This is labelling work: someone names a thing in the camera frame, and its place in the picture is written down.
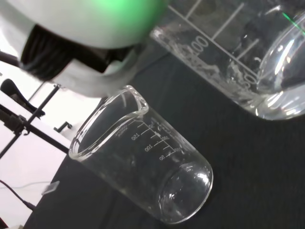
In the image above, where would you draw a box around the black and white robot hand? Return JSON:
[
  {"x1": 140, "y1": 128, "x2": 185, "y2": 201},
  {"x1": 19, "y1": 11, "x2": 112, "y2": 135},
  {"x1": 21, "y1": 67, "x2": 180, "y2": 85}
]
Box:
[{"x1": 0, "y1": 0, "x2": 169, "y2": 99}]

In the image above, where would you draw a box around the empty clear glass beaker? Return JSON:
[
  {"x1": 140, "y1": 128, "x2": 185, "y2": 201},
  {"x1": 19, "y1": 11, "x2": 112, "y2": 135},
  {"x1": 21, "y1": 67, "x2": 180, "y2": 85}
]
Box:
[{"x1": 68, "y1": 84, "x2": 214, "y2": 226}]

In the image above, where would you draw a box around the black tripod stand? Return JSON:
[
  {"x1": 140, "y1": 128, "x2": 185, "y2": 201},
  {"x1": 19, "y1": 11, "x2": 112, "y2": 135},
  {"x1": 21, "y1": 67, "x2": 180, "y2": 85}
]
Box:
[{"x1": 0, "y1": 51, "x2": 73, "y2": 159}]

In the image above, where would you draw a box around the small clear plastic piece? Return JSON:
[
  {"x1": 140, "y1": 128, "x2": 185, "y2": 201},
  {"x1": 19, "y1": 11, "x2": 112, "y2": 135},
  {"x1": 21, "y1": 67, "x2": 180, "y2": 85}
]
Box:
[{"x1": 41, "y1": 181, "x2": 60, "y2": 195}]

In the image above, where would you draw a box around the black bench cloth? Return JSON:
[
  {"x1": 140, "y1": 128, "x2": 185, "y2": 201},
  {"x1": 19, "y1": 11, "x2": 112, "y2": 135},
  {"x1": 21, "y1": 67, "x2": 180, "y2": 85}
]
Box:
[{"x1": 22, "y1": 4, "x2": 305, "y2": 229}]

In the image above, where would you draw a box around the thin white cable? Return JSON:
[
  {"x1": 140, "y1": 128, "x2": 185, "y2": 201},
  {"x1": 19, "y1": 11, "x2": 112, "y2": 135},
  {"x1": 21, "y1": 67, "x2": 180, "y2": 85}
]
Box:
[{"x1": 0, "y1": 182, "x2": 51, "y2": 191}]

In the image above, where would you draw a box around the thin black cable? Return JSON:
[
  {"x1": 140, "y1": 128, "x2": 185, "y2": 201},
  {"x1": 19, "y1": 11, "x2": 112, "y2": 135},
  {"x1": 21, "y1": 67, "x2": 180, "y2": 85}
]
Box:
[{"x1": 0, "y1": 180, "x2": 36, "y2": 212}]

